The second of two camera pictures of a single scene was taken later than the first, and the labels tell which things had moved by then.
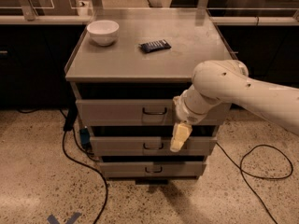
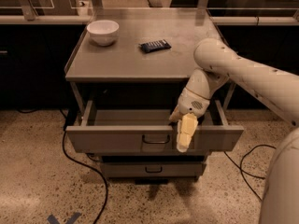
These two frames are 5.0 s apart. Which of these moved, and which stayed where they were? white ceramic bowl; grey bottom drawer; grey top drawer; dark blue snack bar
Moved: grey top drawer
Stayed: dark blue snack bar; white ceramic bowl; grey bottom drawer
